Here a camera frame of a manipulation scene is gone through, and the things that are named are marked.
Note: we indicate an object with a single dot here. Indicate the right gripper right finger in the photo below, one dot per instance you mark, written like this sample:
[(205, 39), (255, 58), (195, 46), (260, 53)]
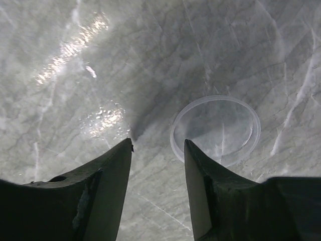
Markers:
[(226, 206)]

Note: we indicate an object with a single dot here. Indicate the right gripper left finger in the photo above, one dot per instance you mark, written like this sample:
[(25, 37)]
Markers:
[(83, 204)]

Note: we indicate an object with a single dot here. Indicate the clear plastic tube lid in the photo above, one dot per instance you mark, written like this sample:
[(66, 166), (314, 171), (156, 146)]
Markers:
[(224, 128)]

